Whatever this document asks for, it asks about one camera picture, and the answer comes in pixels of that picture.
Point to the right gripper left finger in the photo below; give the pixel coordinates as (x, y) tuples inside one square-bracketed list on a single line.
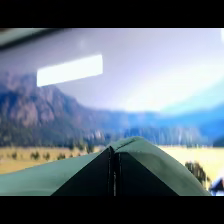
[(90, 178)]

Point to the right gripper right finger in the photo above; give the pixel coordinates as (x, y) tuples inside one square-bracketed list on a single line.
[(140, 180)]

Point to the green garment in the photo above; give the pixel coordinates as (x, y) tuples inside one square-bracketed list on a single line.
[(30, 180)]

